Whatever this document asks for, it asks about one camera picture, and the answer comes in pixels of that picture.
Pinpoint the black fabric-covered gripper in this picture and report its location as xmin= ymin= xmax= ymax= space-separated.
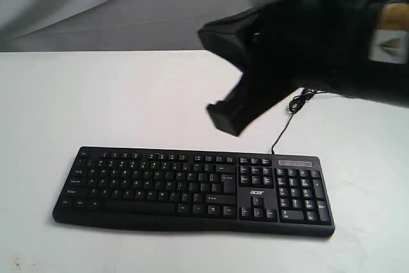
xmin=197 ymin=0 xmax=408 ymax=106

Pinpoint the black acer keyboard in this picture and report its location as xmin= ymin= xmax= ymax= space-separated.
xmin=52 ymin=146 xmax=335 ymax=238

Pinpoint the grey backdrop cloth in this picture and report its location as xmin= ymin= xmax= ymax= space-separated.
xmin=1 ymin=0 xmax=277 ymax=52

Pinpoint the black keyboard usb cable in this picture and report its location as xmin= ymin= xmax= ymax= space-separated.
xmin=271 ymin=87 xmax=323 ymax=155

